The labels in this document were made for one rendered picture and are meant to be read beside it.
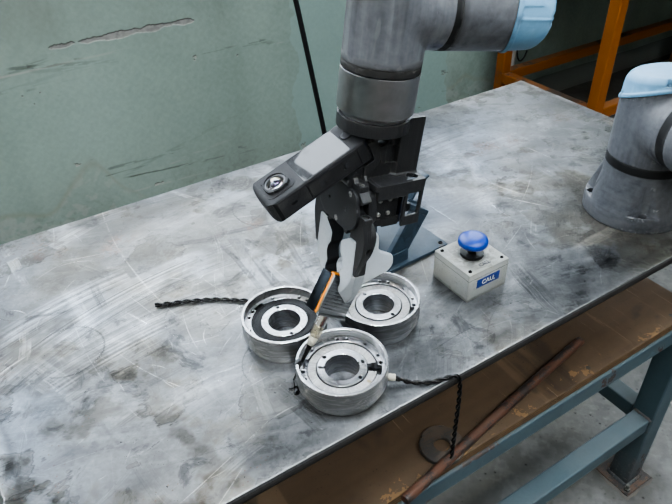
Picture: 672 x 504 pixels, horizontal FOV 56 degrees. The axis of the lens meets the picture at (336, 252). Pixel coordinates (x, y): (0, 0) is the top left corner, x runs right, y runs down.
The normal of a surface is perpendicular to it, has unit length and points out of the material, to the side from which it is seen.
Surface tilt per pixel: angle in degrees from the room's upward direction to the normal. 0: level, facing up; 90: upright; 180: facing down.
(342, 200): 82
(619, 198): 73
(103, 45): 90
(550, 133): 0
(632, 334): 0
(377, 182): 8
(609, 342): 0
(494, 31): 108
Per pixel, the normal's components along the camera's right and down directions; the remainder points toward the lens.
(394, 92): 0.28, 0.55
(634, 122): -0.94, 0.18
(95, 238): -0.03, -0.80
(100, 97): 0.54, 0.49
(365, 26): -0.52, 0.42
